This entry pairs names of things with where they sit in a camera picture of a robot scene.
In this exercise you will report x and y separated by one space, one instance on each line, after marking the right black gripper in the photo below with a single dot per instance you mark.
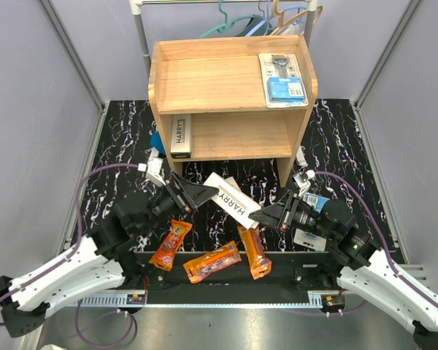
273 214

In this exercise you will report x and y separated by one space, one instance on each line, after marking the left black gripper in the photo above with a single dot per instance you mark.
196 193

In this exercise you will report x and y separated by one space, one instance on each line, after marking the white Harry's box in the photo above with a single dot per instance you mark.
181 141
233 201
232 185

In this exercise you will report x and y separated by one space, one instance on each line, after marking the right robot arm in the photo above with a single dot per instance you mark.
356 262

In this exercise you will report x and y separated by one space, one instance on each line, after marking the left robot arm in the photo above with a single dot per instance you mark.
102 258

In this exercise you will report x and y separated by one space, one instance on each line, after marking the blue object behind shelf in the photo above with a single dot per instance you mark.
156 142

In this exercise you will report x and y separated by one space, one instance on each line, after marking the wooden two-tier shelf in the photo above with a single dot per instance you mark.
218 82

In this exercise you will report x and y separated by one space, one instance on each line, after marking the razor blister pack on shelf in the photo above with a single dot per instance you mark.
282 81

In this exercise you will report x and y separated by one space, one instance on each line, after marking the blue razor blister pack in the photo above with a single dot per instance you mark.
310 240

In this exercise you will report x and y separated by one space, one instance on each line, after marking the white rack foot left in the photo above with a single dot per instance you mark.
154 153

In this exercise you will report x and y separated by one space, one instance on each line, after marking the white rack foot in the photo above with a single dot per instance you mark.
300 158
154 153

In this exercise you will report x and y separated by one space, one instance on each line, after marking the white rack foot right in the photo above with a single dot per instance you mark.
300 158

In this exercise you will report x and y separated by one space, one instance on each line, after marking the orange candy bag right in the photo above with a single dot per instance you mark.
259 264

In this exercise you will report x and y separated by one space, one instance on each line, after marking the orange candy bag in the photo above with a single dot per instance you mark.
163 258
259 264
201 267

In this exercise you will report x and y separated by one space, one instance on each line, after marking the orange candy bag middle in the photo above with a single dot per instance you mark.
201 267

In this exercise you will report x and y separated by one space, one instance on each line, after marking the black marble mat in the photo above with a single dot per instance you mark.
332 145

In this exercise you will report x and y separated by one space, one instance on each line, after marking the orange candy bag left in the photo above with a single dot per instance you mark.
163 258

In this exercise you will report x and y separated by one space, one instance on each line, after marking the teal clothes hanger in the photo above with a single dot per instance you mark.
228 24

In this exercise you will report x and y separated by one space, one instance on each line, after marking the blue clothes hanger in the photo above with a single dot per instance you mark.
265 25

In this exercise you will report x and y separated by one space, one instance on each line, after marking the wooden clothes hanger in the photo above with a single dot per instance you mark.
304 17

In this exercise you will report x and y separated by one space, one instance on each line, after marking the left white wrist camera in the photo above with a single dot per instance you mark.
153 172

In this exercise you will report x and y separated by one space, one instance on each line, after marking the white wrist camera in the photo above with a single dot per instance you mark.
153 172
303 181

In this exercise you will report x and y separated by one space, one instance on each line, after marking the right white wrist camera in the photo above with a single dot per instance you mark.
303 181

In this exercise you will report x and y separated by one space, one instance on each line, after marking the slotted cable duct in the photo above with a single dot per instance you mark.
115 299

